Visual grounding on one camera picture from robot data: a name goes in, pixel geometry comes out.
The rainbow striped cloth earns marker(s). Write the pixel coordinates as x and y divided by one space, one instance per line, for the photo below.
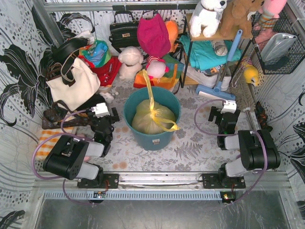
168 81

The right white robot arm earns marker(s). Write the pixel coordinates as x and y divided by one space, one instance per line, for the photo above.
253 154

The yellow duck plush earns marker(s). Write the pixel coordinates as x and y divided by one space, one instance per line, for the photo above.
251 74

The pink white doll plush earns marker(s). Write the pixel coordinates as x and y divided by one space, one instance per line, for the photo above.
156 67

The black hat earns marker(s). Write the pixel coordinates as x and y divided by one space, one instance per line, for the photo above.
61 53

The cream tote bag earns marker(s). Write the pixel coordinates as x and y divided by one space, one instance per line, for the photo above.
86 84

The teal trash bin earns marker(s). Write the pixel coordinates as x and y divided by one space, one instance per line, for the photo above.
163 97

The white dog plush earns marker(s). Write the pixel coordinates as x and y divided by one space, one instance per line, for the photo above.
206 17

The yellow trash bag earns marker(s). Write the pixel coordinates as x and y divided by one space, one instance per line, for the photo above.
151 117

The orange plush toy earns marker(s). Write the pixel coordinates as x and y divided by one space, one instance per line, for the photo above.
172 29

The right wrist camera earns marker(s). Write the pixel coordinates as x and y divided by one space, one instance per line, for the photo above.
229 106

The black handbag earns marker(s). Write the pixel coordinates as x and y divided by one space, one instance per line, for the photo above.
123 35

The magenta cloth bag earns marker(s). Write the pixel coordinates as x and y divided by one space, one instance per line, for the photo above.
153 36

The pink plush toy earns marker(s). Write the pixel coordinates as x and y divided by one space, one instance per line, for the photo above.
269 16

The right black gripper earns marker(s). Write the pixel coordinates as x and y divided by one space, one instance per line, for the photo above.
225 114

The metal base rail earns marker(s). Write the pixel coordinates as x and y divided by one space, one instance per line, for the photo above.
162 186

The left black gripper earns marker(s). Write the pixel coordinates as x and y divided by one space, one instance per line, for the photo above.
102 118

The black wire basket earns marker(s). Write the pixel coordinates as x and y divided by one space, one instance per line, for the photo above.
287 63

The blue lint roller mop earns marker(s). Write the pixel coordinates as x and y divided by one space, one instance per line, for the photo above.
216 92

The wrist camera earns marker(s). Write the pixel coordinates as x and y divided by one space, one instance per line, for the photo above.
229 106
100 110

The colourful scarf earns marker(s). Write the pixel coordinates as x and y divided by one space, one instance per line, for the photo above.
95 55

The floral table mat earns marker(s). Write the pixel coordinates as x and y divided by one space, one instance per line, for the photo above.
188 150

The brown teddy bear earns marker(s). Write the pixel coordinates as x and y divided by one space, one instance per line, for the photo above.
236 15

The grey chenille duster mop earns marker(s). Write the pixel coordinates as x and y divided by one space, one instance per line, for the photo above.
241 90

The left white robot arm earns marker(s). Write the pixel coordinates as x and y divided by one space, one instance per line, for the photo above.
66 159

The teal folded cloth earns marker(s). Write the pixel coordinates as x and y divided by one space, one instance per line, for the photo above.
203 56

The white sheep plush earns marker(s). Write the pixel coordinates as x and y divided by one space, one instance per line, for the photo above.
131 59

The silver pouch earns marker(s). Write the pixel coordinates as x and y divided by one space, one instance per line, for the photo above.
277 46

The red cloth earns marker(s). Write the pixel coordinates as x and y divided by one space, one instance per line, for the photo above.
108 72

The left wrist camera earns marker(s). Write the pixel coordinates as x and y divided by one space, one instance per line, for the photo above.
100 110

